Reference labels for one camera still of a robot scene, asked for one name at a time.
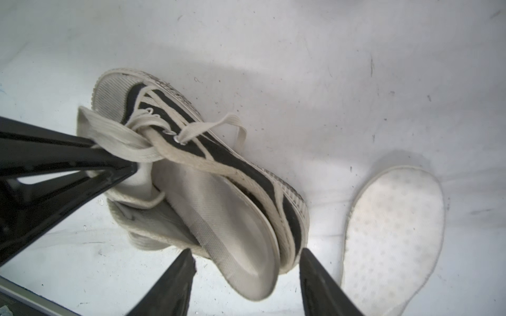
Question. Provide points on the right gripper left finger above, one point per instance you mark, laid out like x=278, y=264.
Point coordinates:
x=171, y=294

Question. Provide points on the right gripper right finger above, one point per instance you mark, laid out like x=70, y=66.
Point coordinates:
x=321, y=294

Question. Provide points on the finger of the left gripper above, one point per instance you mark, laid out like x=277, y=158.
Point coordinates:
x=45, y=177

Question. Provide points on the white insole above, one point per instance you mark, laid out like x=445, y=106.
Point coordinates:
x=232, y=230
x=393, y=240

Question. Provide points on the black white sneaker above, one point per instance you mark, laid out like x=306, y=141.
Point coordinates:
x=140, y=118

